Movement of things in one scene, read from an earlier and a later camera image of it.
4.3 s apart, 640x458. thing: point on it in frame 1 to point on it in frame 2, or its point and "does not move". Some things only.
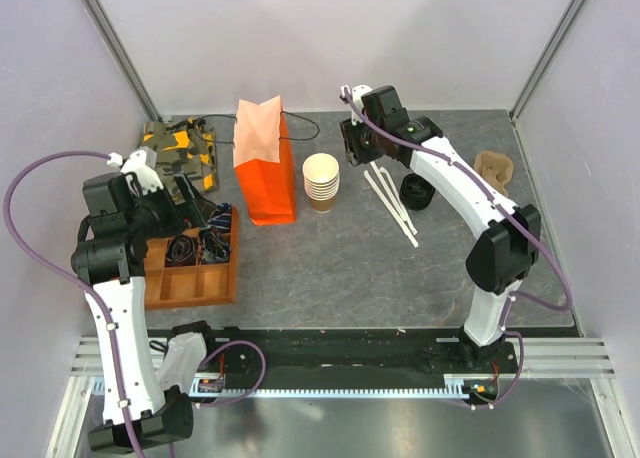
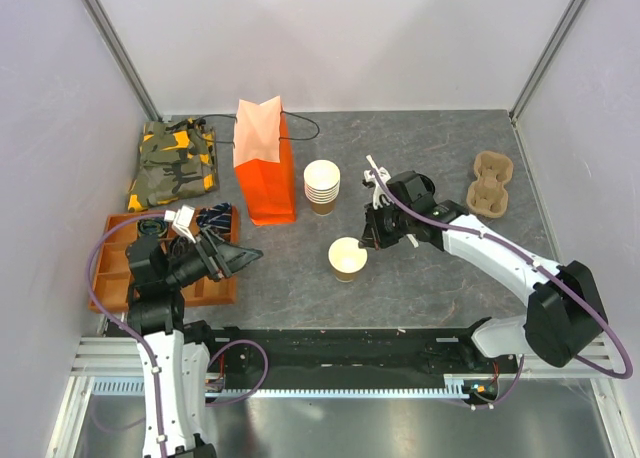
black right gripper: x=354 y=153 to x=372 y=217
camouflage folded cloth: x=183 y=146 does not move
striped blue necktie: x=222 y=218 does not move
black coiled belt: x=180 y=248 does not move
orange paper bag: x=263 y=157 does not move
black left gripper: x=191 y=214 to x=222 y=259
